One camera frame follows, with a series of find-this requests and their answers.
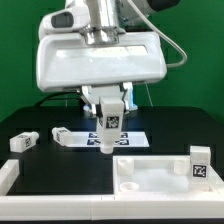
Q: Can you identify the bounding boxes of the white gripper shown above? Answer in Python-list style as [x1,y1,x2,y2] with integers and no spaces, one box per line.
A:
[36,6,167,117]

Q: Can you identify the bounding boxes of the white square tabletop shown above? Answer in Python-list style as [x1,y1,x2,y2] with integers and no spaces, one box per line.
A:
[113,155,224,194]

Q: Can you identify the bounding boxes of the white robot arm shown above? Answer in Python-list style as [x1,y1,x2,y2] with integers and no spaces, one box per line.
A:
[36,0,180,115]

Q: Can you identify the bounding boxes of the white sheet with fiducial tags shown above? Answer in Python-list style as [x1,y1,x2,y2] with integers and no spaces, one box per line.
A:
[66,132,149,147]

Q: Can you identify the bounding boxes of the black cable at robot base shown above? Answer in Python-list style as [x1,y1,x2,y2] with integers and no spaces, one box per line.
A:
[33,91,84,108]

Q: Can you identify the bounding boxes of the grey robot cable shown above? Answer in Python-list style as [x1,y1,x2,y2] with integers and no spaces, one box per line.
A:
[126,0,188,70]

